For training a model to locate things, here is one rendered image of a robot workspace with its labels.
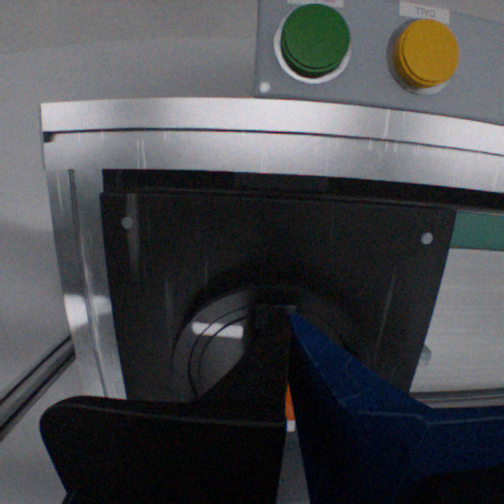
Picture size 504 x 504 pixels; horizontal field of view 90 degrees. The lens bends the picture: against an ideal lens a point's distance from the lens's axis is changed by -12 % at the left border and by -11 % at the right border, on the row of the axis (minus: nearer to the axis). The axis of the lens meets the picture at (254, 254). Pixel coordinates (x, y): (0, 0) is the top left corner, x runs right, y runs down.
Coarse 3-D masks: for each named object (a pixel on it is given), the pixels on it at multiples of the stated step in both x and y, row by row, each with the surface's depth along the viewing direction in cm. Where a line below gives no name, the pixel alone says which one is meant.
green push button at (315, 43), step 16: (288, 16) 15; (304, 16) 14; (320, 16) 14; (336, 16) 14; (288, 32) 15; (304, 32) 15; (320, 32) 15; (336, 32) 15; (288, 48) 15; (304, 48) 15; (320, 48) 15; (336, 48) 15; (304, 64) 15; (320, 64) 15; (336, 64) 15
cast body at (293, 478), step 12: (288, 432) 12; (288, 444) 12; (288, 456) 12; (300, 456) 12; (288, 468) 11; (300, 468) 11; (288, 480) 11; (300, 480) 11; (288, 492) 10; (300, 492) 10
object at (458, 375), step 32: (224, 192) 23; (256, 192) 23; (288, 192) 25; (320, 192) 27; (480, 224) 20; (448, 256) 24; (480, 256) 24; (448, 288) 25; (480, 288) 25; (448, 320) 26; (480, 320) 26; (448, 352) 27; (480, 352) 27; (416, 384) 28; (448, 384) 28; (480, 384) 28
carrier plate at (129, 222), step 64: (128, 192) 18; (192, 192) 19; (128, 256) 19; (192, 256) 19; (256, 256) 19; (320, 256) 19; (384, 256) 19; (128, 320) 21; (384, 320) 20; (128, 384) 22
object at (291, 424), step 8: (264, 312) 17; (272, 312) 16; (280, 312) 16; (264, 320) 15; (288, 384) 9; (288, 392) 9; (288, 400) 9; (288, 408) 9; (288, 416) 9; (288, 424) 11
